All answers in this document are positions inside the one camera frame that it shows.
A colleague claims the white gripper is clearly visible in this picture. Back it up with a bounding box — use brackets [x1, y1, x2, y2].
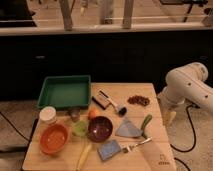
[157, 87, 184, 126]

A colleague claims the brown grape bunch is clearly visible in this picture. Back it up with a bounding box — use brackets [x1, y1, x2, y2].
[127, 95, 150, 106]

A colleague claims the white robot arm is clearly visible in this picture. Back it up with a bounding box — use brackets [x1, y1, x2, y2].
[157, 62, 213, 126]

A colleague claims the purple bowl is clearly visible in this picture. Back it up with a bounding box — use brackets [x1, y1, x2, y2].
[88, 116, 113, 143]

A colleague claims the orange bowl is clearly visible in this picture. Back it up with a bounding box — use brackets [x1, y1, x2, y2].
[40, 124, 69, 155]

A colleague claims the wooden cutting board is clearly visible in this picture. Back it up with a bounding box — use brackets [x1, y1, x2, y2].
[22, 83, 176, 171]

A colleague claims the silver fork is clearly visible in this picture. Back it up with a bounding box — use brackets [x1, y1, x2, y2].
[122, 137, 152, 153]

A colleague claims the blue sponge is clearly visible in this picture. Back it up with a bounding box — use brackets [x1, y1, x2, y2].
[98, 140, 121, 161]

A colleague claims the brown wooden block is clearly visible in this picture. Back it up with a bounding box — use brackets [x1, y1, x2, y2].
[92, 96, 110, 110]

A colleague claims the orange fruit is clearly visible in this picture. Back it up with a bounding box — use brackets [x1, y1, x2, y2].
[88, 108, 100, 120]

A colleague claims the yellow banana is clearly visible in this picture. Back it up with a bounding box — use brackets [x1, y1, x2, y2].
[76, 143, 92, 171]

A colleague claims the small green cup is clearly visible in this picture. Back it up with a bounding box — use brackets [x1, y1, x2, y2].
[72, 121, 87, 137]

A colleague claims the brown mushroom toy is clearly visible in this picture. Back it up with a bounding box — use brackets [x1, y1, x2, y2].
[68, 108, 80, 122]

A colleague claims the green plastic tray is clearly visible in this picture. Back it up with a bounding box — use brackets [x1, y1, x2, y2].
[37, 75, 91, 110]

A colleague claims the white lidded jar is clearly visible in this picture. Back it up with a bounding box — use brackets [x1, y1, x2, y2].
[39, 106, 56, 124]

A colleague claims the black cable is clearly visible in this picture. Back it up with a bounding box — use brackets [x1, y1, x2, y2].
[170, 104, 198, 154]

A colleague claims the green handled spatula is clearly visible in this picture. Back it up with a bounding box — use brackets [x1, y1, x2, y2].
[115, 115, 152, 138]

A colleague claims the white handled brush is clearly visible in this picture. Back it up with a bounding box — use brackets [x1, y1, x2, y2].
[99, 91, 127, 117]

